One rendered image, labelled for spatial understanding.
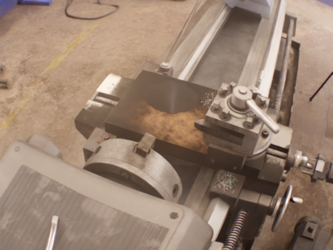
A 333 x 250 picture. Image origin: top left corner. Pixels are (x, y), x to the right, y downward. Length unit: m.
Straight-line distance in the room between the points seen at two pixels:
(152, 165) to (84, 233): 0.35
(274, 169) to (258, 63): 0.71
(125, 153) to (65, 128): 1.85
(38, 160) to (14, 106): 2.30
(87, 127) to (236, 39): 1.13
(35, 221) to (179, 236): 0.27
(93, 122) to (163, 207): 0.86
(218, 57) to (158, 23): 1.75
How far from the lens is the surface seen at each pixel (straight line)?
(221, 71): 2.10
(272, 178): 1.45
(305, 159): 1.49
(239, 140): 1.26
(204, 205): 1.40
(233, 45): 2.32
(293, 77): 2.78
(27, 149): 0.89
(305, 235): 2.16
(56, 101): 3.07
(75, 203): 0.78
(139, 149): 1.00
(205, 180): 1.46
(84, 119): 1.60
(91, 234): 0.73
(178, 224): 0.75
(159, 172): 1.01
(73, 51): 3.57
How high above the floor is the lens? 1.97
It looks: 45 degrees down
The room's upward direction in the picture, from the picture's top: 3 degrees clockwise
